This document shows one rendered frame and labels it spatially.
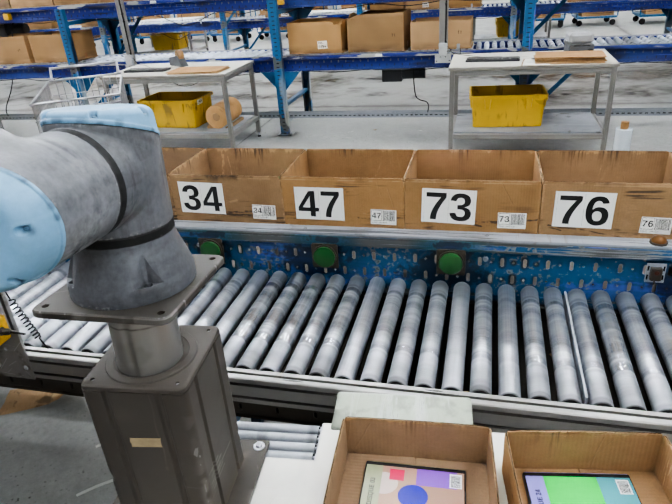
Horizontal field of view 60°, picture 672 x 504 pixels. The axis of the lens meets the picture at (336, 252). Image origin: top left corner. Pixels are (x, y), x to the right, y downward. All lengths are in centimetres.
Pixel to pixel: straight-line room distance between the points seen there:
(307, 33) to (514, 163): 442
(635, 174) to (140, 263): 161
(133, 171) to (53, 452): 194
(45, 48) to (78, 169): 697
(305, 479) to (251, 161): 130
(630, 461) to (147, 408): 87
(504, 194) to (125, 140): 118
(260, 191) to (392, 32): 427
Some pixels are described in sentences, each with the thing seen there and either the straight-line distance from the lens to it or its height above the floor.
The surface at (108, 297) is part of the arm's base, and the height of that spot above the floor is 124.
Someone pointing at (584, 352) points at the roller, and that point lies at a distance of 157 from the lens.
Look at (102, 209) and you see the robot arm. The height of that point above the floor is 139.
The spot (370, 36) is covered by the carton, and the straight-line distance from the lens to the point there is 605.
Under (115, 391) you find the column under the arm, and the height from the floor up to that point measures 107.
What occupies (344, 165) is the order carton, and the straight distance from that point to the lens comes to 208.
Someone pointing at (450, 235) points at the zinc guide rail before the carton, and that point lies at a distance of 176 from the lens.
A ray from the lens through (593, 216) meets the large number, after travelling 179.
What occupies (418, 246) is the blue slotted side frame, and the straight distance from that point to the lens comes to 176.
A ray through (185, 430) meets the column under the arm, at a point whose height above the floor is 100.
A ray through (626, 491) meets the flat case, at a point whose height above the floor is 77.
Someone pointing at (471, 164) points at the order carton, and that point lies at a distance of 202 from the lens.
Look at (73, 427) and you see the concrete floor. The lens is 272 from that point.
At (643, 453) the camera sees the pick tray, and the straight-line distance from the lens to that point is 126.
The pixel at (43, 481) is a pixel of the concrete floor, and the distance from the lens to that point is 254.
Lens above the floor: 165
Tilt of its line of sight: 27 degrees down
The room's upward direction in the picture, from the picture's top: 4 degrees counter-clockwise
